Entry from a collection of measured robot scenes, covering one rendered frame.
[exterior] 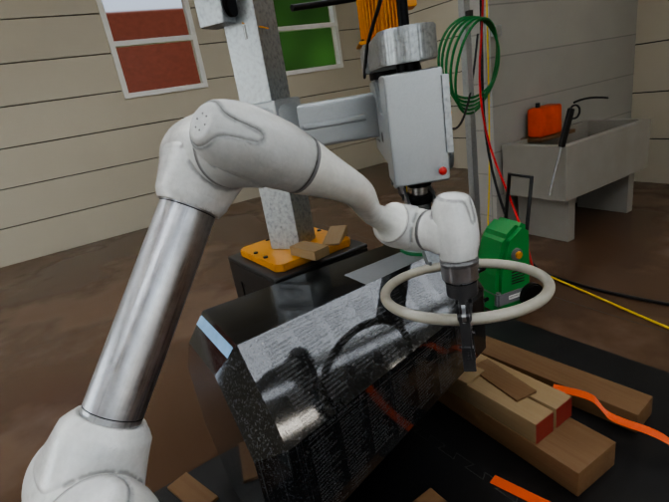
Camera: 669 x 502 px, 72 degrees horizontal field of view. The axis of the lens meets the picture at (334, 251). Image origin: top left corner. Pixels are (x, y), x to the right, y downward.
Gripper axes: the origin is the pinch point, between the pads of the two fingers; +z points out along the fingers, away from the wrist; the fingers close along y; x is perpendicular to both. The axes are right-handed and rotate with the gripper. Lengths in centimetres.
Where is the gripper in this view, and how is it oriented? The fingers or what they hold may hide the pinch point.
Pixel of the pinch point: (469, 354)
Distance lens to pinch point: 123.9
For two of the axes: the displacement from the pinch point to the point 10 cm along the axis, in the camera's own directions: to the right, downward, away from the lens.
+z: 1.7, 9.5, 2.7
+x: -9.5, 0.9, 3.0
